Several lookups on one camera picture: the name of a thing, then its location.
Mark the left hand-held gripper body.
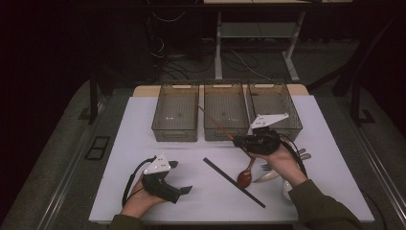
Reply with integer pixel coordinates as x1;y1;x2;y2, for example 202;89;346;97
141;152;182;205

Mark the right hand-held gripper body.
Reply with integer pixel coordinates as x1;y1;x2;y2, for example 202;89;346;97
243;112;290;157

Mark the metal fork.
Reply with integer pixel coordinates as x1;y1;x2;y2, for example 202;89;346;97
259;148;307;172

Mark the brown wooden chopstick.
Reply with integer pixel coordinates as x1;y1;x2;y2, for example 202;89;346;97
194;103;254;158

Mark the brown wooden spoon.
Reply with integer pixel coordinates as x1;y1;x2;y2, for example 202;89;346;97
236;155;258;190

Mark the translucent brown plastic bin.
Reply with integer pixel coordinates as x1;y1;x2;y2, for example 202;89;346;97
151;83;200;143
202;81;251;142
247;82;304;142

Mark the person's left hand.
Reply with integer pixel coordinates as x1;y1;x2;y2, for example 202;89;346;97
120;176;168;219

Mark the light wooden table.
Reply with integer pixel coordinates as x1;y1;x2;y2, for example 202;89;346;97
132;83;310;98

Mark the white-legged desk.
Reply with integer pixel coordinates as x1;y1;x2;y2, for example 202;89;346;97
203;0;354;82

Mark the black metal stand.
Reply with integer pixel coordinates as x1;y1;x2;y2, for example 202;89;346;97
78;68;106;126
350;80;377;127

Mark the black slanted stand leg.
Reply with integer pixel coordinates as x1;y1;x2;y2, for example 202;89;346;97
331;12;404;97

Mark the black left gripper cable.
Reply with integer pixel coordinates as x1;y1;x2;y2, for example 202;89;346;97
122;155;158;208

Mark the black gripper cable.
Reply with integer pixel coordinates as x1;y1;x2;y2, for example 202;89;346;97
277;133;310;180
122;155;158;208

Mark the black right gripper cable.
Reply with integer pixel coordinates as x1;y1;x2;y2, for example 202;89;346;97
277;133;310;180

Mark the tangle of black floor cables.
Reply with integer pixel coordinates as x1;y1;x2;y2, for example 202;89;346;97
149;37;218;81

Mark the metal floor rail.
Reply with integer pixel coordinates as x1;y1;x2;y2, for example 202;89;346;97
37;95;108;230
352;126;406;221

